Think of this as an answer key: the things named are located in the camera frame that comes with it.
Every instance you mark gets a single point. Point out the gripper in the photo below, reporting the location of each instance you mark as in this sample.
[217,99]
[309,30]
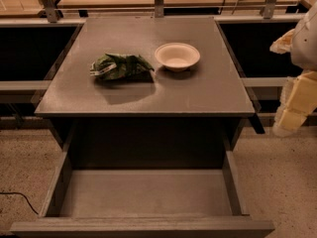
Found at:
[306,49]

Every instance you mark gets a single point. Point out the grey top drawer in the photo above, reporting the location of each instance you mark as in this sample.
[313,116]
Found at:
[146,178]

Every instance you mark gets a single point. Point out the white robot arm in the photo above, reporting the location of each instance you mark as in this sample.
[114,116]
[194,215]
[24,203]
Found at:
[303,52]

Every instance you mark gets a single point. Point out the grey drawer cabinet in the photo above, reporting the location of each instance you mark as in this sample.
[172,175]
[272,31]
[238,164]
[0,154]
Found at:
[209,89]

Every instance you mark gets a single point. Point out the white paper bowl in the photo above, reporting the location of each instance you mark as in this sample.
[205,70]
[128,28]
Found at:
[177,56]

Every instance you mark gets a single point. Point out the green crumpled chip bag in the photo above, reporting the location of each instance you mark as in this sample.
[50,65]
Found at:
[114,66]

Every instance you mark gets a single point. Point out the metal railing frame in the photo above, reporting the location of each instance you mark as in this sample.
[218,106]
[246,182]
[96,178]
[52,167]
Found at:
[54,10]

